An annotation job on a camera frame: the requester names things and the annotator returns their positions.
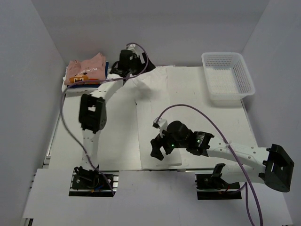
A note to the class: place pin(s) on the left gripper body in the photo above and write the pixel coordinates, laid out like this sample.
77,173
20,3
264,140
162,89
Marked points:
137,65

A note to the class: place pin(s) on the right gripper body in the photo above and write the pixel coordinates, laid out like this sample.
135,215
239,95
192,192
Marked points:
169,143

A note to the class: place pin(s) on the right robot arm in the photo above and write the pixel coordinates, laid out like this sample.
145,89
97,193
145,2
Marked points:
270,166

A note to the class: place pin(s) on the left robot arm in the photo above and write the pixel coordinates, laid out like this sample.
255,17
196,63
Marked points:
92,110

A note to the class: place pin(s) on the pink folded t shirt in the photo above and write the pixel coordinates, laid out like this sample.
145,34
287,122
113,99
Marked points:
88,70

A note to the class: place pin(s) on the white plastic basket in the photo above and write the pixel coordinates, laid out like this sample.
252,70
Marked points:
227,76

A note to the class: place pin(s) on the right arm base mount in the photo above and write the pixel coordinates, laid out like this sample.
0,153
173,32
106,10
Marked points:
211,186

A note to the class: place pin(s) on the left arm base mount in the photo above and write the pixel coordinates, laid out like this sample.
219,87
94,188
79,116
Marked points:
90,183

